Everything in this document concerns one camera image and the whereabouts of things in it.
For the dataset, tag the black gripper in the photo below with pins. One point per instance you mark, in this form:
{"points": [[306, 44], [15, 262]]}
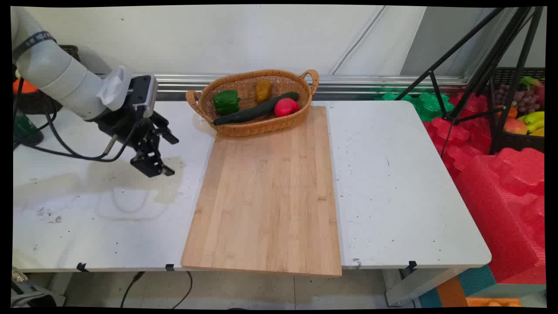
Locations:
{"points": [[126, 124]]}

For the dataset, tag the dark green cucumber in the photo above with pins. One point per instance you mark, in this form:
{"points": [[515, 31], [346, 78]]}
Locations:
{"points": [[248, 114]]}

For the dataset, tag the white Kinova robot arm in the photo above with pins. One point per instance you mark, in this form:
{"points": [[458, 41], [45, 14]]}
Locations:
{"points": [[56, 74]]}

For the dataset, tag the green bell pepper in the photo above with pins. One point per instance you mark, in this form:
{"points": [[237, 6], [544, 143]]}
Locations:
{"points": [[226, 102]]}

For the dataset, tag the oval wicker basket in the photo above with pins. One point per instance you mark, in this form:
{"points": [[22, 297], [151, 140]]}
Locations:
{"points": [[261, 124]]}

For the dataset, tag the wooden cutting board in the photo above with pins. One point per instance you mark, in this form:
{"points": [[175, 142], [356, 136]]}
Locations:
{"points": [[266, 196]]}

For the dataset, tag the brown potato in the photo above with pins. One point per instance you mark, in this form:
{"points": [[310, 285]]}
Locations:
{"points": [[263, 90]]}

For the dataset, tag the black table edge clip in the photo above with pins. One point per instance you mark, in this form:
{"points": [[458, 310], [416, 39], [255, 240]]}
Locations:
{"points": [[412, 264], [169, 267], [81, 267]]}

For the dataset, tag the red tomato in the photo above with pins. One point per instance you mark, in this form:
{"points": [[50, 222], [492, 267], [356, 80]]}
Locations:
{"points": [[285, 107]]}

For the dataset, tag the dark green clamp base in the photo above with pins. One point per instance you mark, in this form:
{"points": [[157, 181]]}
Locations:
{"points": [[25, 128]]}

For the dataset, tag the dark woven basket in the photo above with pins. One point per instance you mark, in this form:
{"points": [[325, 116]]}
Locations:
{"points": [[30, 102]]}

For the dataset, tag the orange toy fruit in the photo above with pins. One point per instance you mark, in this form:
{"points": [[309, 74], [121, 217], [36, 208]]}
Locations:
{"points": [[22, 86]]}

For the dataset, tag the grey equipment under table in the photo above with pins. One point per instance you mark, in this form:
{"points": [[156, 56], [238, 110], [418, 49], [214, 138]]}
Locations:
{"points": [[35, 294]]}

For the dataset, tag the green foam mat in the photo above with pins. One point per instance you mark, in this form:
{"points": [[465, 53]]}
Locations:
{"points": [[429, 107]]}

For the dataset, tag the white table leg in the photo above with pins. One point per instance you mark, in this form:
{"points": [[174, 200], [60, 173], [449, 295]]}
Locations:
{"points": [[418, 285]]}

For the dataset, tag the teal orange foam mat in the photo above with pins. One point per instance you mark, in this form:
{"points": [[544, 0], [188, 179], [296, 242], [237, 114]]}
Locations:
{"points": [[471, 290]]}

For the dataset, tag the black tripod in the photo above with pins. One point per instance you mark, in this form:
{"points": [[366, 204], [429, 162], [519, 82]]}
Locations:
{"points": [[492, 65]]}

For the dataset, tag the red foam mats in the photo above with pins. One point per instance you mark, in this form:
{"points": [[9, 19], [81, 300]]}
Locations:
{"points": [[501, 196]]}

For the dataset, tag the small orange fruit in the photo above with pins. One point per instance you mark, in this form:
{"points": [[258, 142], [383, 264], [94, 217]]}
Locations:
{"points": [[511, 111]]}

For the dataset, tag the red yellow peach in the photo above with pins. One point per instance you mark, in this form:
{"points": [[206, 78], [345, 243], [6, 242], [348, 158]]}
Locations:
{"points": [[515, 126]]}

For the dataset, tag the black plastic fruit crate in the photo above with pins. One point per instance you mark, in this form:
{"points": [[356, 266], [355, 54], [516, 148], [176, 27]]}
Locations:
{"points": [[518, 141]]}

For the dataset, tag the purple grapes bunch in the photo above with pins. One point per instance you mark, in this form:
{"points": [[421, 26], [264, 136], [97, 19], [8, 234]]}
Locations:
{"points": [[525, 100]]}

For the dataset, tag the yellow bananas bunch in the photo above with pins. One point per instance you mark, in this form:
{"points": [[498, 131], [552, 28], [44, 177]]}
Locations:
{"points": [[535, 120]]}

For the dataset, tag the red green mango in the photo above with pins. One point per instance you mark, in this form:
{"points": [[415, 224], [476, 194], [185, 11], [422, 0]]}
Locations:
{"points": [[532, 83]]}

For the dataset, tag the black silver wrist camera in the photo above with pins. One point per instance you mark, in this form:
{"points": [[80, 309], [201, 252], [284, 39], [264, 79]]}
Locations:
{"points": [[144, 93]]}

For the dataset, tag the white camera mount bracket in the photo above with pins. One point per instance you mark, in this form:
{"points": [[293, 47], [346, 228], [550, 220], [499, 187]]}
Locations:
{"points": [[114, 87]]}

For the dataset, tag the aluminium wall rail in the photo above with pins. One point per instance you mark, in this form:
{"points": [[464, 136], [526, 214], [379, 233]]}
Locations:
{"points": [[348, 80]]}

